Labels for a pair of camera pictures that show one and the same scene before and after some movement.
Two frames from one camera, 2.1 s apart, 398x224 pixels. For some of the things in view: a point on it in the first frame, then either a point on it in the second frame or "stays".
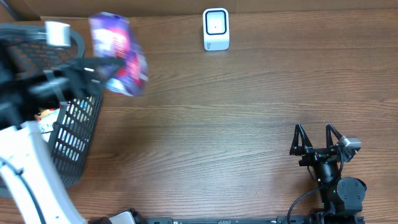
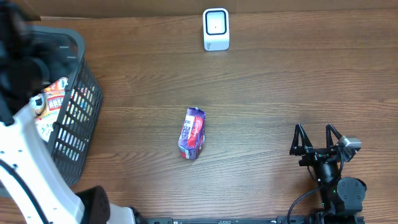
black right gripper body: (314, 155) stays
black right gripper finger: (329, 144) stays
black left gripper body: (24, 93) → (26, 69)
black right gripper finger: (296, 150) stays
